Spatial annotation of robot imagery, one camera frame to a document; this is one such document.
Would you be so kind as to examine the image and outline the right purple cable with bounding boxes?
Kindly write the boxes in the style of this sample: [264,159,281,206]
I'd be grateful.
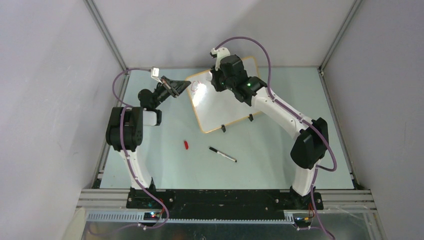
[214,36,338,240]

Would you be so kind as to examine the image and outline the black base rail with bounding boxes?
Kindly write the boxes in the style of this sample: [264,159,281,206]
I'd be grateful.
[126,188,324,221]

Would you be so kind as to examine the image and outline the black capped marker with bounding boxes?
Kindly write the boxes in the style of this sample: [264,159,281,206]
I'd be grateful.
[208,146,238,163]

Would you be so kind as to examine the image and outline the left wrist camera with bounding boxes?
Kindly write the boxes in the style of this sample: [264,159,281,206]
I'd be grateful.
[150,67,160,79]

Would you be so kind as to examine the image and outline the aluminium frame front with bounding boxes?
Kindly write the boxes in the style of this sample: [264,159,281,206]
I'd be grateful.
[77,189,377,224]

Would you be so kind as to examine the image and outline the yellow-framed whiteboard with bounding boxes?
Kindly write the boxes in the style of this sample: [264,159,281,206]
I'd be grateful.
[185,69,260,134]

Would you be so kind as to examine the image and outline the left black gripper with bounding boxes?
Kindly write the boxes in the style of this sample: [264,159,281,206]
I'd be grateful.
[153,76,191,109]

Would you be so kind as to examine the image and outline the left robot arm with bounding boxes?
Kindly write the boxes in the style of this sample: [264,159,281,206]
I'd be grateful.
[105,76,192,208]

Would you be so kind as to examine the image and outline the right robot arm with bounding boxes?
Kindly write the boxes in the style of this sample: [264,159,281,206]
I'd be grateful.
[210,54,329,209]

